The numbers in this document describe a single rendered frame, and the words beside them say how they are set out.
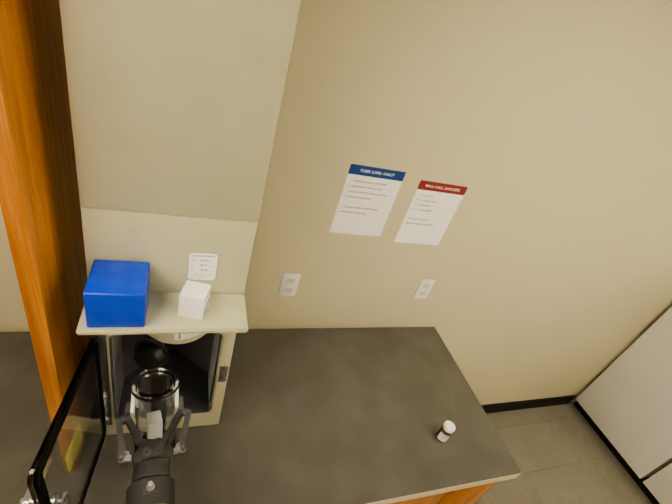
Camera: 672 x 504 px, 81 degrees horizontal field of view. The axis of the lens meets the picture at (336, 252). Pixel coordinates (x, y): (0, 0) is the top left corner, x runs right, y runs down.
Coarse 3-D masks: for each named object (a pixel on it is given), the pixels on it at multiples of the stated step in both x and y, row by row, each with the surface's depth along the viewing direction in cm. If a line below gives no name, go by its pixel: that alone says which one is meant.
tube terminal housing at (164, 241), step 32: (96, 224) 73; (128, 224) 75; (160, 224) 77; (192, 224) 78; (224, 224) 80; (256, 224) 82; (96, 256) 77; (128, 256) 79; (160, 256) 81; (224, 256) 85; (160, 288) 86; (224, 288) 91; (224, 352) 104; (224, 384) 113; (192, 416) 118
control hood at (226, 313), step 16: (160, 304) 84; (176, 304) 85; (224, 304) 89; (240, 304) 90; (80, 320) 75; (160, 320) 80; (176, 320) 81; (192, 320) 82; (208, 320) 84; (224, 320) 85; (240, 320) 86
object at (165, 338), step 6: (156, 336) 99; (162, 336) 98; (168, 336) 99; (174, 336) 99; (180, 336) 99; (186, 336) 100; (192, 336) 101; (198, 336) 102; (168, 342) 99; (174, 342) 99; (180, 342) 100; (186, 342) 100
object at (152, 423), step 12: (144, 372) 98; (156, 372) 99; (168, 372) 99; (132, 384) 94; (144, 384) 98; (156, 384) 101; (168, 384) 101; (144, 396) 91; (156, 396) 92; (144, 408) 93; (156, 408) 94; (168, 408) 96; (144, 420) 94; (156, 420) 95; (168, 420) 98; (144, 432) 96; (156, 432) 96
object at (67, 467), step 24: (72, 384) 77; (96, 384) 93; (72, 408) 78; (96, 408) 96; (48, 432) 69; (72, 432) 80; (96, 432) 99; (72, 456) 83; (48, 480) 71; (72, 480) 85
